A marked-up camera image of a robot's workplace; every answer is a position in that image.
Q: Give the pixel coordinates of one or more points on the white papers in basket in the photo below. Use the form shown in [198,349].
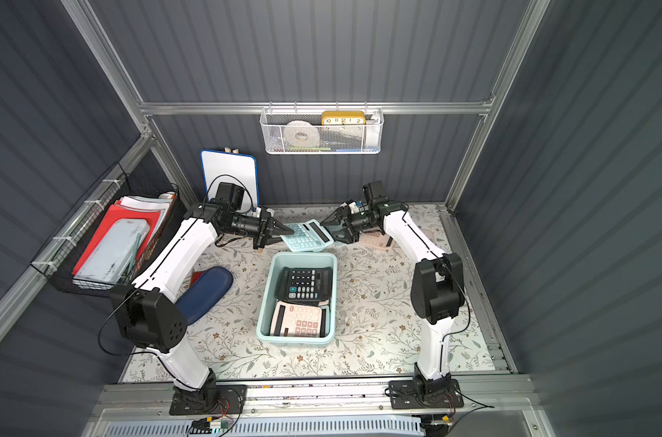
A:
[162,205]

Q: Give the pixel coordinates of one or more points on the yellow clock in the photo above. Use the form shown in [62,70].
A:
[343,118]

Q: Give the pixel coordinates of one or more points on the red folder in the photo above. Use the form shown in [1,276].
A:
[117,212]

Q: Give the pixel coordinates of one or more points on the white wire wall basket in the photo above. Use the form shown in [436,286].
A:
[333,140]

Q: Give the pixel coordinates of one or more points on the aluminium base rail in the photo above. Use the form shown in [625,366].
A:
[484,405]

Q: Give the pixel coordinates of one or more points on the black wire side basket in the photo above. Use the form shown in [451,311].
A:
[56,261]

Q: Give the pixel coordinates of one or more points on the light grey pencil case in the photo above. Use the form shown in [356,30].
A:
[114,254]

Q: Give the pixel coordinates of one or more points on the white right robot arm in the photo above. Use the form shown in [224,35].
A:
[437,290]

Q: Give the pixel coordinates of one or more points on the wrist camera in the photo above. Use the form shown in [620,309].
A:
[229,195]
[375,195]

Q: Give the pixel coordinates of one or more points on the black calculator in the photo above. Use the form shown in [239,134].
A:
[305,286]

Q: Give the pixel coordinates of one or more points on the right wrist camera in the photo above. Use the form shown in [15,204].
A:
[375,195]

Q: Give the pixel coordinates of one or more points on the teal calculator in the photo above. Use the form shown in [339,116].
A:
[308,236]

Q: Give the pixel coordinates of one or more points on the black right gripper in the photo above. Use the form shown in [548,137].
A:
[350,221]

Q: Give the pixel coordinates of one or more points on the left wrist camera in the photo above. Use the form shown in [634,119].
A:
[229,195]

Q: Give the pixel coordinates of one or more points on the blue framed whiteboard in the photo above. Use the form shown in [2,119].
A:
[220,167]

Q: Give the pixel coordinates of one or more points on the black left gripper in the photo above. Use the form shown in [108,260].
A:
[262,230]

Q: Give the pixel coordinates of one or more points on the small red notebook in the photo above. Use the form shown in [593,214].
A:
[195,277]

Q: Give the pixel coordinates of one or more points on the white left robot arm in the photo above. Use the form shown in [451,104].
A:
[146,309]

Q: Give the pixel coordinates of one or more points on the pink calculator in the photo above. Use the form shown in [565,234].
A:
[376,240]
[299,321]

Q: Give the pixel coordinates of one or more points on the white tape roll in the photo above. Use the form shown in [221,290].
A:
[299,133]

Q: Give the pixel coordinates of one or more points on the mint green storage box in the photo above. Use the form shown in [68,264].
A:
[294,260]

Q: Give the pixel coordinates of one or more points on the navy blue glasses case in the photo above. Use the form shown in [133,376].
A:
[199,299]

